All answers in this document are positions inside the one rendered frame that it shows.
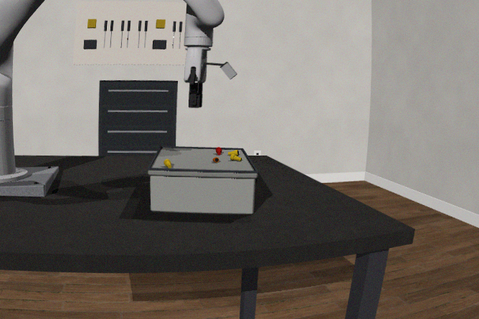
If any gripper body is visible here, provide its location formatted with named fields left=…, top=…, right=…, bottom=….
left=184, top=47, right=211, bottom=83

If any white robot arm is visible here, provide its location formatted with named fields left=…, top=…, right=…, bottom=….
left=0, top=0, right=237, bottom=183

